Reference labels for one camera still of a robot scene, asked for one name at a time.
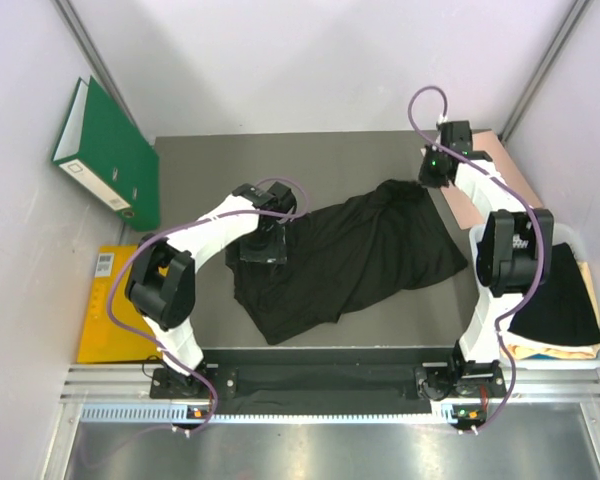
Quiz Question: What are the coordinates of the black printed t-shirt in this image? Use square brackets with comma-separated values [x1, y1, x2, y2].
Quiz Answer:
[225, 180, 468, 345]

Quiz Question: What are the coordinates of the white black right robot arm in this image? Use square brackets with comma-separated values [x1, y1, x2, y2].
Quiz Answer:
[419, 146, 554, 396]

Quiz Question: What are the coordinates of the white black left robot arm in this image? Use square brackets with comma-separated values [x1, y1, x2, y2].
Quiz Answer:
[125, 181, 297, 398]

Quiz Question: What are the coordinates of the pink paper folder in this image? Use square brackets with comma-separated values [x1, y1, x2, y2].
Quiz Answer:
[441, 130, 543, 230]

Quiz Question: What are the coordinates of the folded black t-shirt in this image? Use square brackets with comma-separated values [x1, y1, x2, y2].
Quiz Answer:
[508, 243, 600, 347]

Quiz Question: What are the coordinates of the yellow folder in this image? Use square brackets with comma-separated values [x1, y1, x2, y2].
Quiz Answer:
[76, 245, 161, 364]

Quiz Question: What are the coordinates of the green lever arch binder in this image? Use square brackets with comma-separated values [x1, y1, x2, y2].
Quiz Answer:
[51, 77, 161, 231]

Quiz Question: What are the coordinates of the white plastic basket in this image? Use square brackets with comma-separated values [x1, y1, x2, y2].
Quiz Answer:
[459, 223, 600, 370]

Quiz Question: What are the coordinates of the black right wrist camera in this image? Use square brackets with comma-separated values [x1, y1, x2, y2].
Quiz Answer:
[437, 120, 473, 155]

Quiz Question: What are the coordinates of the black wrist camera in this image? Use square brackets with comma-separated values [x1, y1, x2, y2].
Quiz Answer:
[264, 181, 297, 215]
[437, 120, 473, 155]

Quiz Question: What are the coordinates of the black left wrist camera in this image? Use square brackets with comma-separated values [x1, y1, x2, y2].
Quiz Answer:
[264, 181, 297, 215]

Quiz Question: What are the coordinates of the grey slotted cable duct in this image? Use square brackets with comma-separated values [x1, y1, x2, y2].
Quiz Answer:
[80, 404, 457, 425]

